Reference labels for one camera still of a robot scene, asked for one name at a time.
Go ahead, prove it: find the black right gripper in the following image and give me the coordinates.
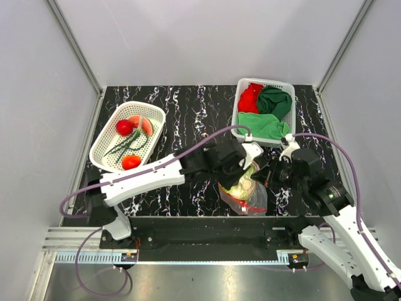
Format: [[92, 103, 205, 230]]
[[251, 153, 306, 191]]

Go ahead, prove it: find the fake white cauliflower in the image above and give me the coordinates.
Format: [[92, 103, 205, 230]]
[[219, 164, 259, 200]]

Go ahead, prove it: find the clear zip top bag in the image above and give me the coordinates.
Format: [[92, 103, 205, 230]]
[[218, 162, 268, 216]]

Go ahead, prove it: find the fake red tomato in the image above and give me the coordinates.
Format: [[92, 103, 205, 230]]
[[122, 155, 142, 171]]

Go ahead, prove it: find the fake watermelon slice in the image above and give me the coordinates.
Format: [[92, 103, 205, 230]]
[[128, 115, 154, 136]]

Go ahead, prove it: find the fake green leafy sprig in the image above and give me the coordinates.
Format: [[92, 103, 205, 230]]
[[103, 122, 151, 163]]

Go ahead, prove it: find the fake red strawberry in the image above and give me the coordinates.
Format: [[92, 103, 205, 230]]
[[116, 119, 134, 136]]

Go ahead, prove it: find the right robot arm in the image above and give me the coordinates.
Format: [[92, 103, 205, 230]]
[[252, 148, 400, 300]]

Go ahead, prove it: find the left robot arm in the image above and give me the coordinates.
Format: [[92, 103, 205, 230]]
[[85, 139, 260, 248]]

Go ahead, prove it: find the fake red chili pepper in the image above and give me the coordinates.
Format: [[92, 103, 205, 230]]
[[232, 198, 267, 213]]

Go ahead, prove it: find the light green cloth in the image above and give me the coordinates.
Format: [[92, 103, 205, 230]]
[[237, 112, 291, 140]]

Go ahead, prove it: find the red cloth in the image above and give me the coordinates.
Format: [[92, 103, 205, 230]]
[[237, 83, 264, 114]]

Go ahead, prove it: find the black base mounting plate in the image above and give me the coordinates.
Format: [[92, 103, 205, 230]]
[[100, 216, 322, 265]]

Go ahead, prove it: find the dark green cloth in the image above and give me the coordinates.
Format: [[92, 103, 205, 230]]
[[256, 85, 293, 120]]

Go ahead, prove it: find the white oval perforated basket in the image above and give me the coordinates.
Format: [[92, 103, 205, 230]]
[[89, 101, 166, 172]]

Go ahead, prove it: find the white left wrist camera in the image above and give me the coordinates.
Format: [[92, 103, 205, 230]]
[[239, 134, 264, 171]]

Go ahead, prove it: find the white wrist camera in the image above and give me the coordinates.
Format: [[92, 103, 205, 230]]
[[279, 134, 300, 163], [239, 134, 264, 171]]

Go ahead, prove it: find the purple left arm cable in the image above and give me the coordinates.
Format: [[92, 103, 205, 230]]
[[59, 125, 253, 296]]

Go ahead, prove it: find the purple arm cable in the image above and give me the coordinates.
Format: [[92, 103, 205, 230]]
[[283, 132, 401, 289], [59, 125, 253, 296]]

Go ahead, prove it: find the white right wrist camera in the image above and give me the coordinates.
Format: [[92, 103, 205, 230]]
[[279, 134, 300, 163]]

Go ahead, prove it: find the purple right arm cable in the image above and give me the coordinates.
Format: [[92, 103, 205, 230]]
[[283, 132, 401, 289]]

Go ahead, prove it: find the left aluminium frame post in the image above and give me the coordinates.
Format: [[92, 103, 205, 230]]
[[46, 0, 105, 95]]

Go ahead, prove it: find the aluminium frame post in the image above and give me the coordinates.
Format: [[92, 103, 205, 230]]
[[46, 0, 105, 95], [316, 0, 377, 95]]

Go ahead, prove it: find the white slotted cable duct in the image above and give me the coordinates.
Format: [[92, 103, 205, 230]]
[[55, 251, 138, 265]]

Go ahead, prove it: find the right aluminium frame post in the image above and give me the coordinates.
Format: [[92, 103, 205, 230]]
[[316, 0, 377, 95]]

